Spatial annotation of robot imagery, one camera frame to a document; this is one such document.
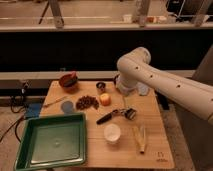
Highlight wooden stick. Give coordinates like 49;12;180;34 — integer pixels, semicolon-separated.
43;96;67;108

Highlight red-brown bowl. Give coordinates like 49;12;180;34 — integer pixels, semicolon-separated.
59;74;78;89

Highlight black cable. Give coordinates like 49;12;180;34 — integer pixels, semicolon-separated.
0;83;32;144

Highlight red eraser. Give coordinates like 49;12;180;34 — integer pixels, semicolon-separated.
71;71;77;78

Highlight green plastic tray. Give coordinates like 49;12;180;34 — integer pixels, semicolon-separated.
14;113;87;171

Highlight blue round lid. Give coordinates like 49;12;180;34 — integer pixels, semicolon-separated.
61;101;74;114

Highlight dark bowl with blue sponge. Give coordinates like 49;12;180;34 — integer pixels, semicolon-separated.
113;75;119;87

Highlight white round cup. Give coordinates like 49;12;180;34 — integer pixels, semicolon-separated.
104;124;121;144

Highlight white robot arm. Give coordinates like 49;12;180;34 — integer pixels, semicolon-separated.
116;47;213;125

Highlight black handled peeler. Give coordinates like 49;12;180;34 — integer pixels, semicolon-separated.
96;108;136;125

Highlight small metal cup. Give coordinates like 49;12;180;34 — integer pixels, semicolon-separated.
96;82;106;93

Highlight blue box on floor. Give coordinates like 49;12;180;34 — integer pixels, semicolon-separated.
25;103;42;119

